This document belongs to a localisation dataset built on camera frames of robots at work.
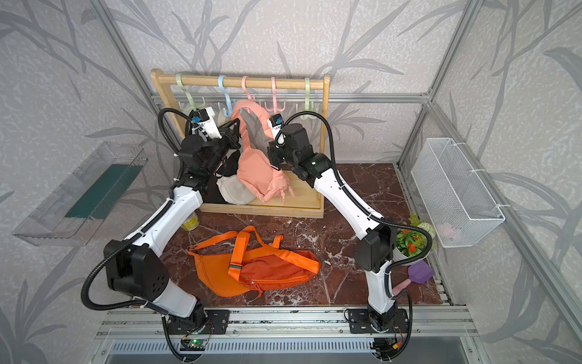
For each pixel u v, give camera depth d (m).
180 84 0.67
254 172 0.92
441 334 0.72
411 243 0.74
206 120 0.62
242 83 0.65
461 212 0.60
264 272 0.78
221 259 0.88
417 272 0.85
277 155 0.68
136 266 0.43
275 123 0.63
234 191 0.96
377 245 0.53
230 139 0.64
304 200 1.11
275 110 0.71
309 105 0.72
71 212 0.63
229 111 0.73
